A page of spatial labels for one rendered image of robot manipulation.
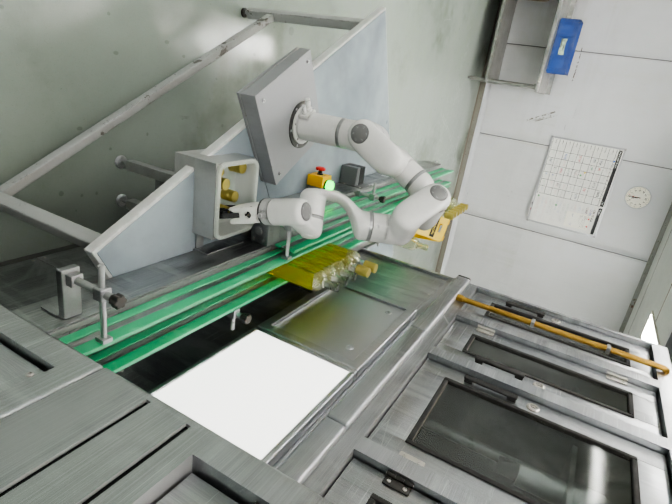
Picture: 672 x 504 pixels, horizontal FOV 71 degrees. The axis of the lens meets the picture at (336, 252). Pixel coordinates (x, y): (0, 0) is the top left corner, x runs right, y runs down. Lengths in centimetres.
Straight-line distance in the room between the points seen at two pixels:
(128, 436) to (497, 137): 695
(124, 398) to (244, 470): 18
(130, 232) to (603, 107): 646
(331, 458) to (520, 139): 645
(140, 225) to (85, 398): 74
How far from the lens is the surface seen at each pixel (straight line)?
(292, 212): 124
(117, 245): 128
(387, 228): 133
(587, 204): 723
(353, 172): 208
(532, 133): 721
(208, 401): 116
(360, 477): 110
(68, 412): 62
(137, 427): 59
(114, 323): 114
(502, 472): 124
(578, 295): 757
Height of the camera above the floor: 170
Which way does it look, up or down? 25 degrees down
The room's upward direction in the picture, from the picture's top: 109 degrees clockwise
